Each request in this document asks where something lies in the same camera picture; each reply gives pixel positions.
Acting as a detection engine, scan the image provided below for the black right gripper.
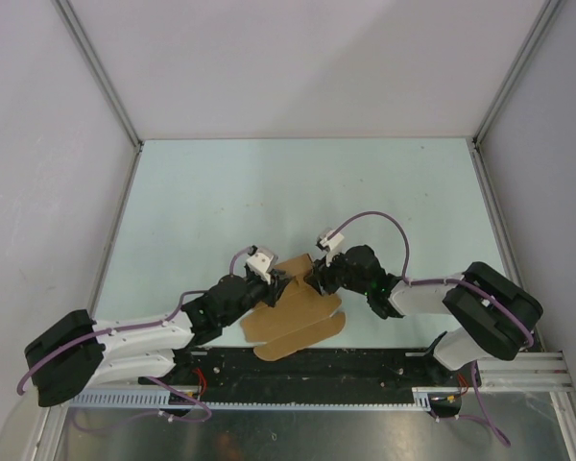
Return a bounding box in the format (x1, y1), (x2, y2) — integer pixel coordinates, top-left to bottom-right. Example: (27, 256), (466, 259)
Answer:
(303, 246), (370, 297)

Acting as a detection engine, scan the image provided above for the brown cardboard box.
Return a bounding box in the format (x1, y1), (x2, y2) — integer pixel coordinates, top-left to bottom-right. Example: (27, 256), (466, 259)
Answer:
(240, 255), (346, 362)

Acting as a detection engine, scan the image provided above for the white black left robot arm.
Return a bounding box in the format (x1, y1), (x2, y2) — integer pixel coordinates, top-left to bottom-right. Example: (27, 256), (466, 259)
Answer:
(17, 269), (292, 407)

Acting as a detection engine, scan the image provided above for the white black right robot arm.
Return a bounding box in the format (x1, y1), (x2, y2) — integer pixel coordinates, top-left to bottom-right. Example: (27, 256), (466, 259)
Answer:
(304, 245), (543, 385)

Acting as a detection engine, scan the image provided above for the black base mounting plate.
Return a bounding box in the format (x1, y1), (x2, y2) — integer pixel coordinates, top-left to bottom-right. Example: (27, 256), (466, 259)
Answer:
(159, 347), (457, 389)

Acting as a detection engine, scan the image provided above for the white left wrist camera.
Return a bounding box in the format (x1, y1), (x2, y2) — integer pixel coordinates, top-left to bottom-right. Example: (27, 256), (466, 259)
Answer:
(245, 246), (277, 284)

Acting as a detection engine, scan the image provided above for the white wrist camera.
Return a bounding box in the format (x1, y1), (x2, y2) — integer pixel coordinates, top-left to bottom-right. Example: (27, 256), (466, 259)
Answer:
(245, 246), (277, 284)
(316, 228), (345, 255)

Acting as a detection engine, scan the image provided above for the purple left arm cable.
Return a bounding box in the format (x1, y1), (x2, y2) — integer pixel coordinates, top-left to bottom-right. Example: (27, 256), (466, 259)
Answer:
(17, 245), (255, 398)

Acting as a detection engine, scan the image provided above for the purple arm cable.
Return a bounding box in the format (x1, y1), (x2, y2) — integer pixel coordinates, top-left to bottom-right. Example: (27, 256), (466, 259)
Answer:
(333, 210), (537, 350)
(17, 245), (255, 398)

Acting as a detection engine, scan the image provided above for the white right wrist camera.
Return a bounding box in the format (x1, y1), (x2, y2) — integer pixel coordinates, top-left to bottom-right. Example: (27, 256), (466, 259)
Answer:
(316, 228), (345, 255)

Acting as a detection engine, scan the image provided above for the grey slotted cable duct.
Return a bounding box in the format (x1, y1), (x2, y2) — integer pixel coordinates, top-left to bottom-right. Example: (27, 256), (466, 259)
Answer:
(66, 386), (436, 412)

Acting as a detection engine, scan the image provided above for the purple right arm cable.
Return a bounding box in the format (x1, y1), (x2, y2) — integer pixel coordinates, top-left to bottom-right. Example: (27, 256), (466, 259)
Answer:
(333, 210), (537, 350)

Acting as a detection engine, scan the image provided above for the left aluminium frame post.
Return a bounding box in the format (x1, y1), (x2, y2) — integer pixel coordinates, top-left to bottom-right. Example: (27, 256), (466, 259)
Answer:
(52, 0), (142, 148)

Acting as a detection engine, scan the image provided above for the aluminium frame post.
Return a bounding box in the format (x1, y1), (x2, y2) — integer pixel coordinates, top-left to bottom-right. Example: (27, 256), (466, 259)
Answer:
(472, 0), (566, 148)
(52, 0), (142, 148)

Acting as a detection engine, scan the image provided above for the right aluminium frame post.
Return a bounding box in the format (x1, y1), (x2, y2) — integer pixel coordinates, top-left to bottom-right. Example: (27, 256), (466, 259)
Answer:
(472, 0), (566, 148)

